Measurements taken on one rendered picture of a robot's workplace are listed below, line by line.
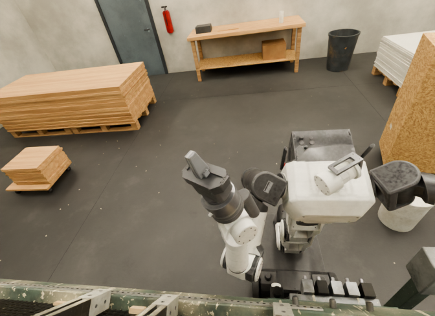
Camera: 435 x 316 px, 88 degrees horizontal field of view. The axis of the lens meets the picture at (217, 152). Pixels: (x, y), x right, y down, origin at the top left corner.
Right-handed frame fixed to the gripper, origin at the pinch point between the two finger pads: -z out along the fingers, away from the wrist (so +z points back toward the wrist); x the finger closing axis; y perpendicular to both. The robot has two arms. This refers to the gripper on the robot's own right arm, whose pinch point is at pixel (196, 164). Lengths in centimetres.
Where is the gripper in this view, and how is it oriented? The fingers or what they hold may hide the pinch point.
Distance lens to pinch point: 47.2
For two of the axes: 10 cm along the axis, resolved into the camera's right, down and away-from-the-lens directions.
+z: 4.0, 6.7, 6.3
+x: 7.2, 2.0, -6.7
